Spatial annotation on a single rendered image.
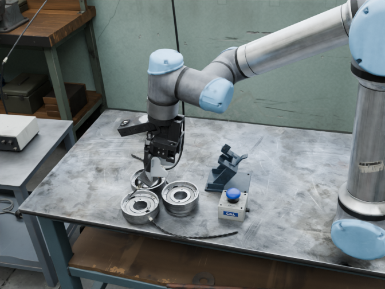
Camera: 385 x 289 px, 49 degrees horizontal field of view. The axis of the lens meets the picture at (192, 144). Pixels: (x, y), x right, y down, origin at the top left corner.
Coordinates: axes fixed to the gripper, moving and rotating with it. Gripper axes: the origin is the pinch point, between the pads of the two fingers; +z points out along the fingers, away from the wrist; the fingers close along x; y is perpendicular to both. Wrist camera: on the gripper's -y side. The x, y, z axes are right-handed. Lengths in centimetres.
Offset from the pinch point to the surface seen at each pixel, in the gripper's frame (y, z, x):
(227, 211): 22.1, 6.0, 0.1
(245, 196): 25.7, 4.3, 5.6
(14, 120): -74, 29, 40
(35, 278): -61, 104, 19
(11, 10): -129, 20, 120
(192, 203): 12.3, 7.7, 0.9
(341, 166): 52, 5, 32
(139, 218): 0.1, 9.4, -7.9
